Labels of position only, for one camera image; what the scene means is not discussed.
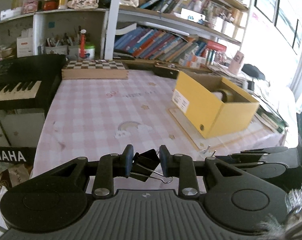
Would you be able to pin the black binder clips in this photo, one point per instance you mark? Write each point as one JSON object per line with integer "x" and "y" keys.
{"x": 144, "y": 167}

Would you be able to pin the white shelf unit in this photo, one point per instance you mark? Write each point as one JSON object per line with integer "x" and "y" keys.
{"x": 28, "y": 26}

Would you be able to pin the yellow cardboard box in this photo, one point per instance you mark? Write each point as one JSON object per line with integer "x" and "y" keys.
{"x": 214, "y": 105}

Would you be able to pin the red orange bottle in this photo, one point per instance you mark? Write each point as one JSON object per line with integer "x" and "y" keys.
{"x": 82, "y": 44}

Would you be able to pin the pink checkered tablecloth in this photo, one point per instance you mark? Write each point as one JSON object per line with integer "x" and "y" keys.
{"x": 92, "y": 118}

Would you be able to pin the black Yamaha keyboard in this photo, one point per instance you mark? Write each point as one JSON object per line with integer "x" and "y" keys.
{"x": 27, "y": 88}

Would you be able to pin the pink phone stand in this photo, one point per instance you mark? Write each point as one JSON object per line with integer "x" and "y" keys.
{"x": 236, "y": 63}

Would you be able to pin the wooden chess board box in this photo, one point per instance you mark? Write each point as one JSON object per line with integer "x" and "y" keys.
{"x": 94, "y": 69}

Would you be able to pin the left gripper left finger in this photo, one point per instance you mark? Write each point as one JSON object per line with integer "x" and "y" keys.
{"x": 109, "y": 167}

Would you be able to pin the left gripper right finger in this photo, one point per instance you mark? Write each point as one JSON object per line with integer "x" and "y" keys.
{"x": 180, "y": 166}

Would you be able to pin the dark wooden case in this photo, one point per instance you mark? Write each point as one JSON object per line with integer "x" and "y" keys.
{"x": 166, "y": 72}

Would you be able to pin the row of leaning books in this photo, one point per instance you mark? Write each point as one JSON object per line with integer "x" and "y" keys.
{"x": 145, "y": 43}

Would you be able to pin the white green lid jar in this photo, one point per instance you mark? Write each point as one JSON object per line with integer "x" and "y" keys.
{"x": 89, "y": 51}

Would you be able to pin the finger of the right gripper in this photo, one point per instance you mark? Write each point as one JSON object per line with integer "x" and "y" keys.
{"x": 263, "y": 170}
{"x": 254, "y": 153}

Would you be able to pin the white power plug adapter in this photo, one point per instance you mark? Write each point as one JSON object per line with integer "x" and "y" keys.
{"x": 207, "y": 152}

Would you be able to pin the white pen holder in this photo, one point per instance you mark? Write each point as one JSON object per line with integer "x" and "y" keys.
{"x": 65, "y": 50}

